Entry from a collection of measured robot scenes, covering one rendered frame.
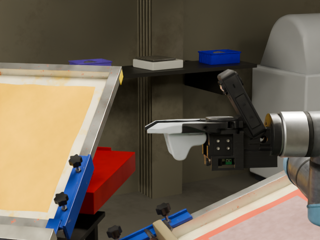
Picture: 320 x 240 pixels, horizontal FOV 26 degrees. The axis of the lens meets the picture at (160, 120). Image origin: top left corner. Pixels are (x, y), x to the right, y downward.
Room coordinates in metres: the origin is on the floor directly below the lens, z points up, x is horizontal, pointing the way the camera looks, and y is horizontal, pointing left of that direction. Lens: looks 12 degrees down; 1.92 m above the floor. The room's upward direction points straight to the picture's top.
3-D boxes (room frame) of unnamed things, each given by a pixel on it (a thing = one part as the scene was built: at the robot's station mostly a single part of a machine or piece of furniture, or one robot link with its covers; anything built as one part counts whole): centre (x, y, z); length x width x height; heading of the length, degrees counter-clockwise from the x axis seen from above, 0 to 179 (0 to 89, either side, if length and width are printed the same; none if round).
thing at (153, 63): (5.45, 0.02, 1.21); 0.32 x 0.31 x 0.08; 119
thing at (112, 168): (2.83, 0.40, 1.06); 0.61 x 0.46 x 0.12; 167
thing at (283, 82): (6.12, -1.30, 0.78); 0.78 x 0.66 x 1.55; 29
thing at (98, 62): (5.16, 0.52, 1.21); 0.28 x 0.19 x 0.09; 119
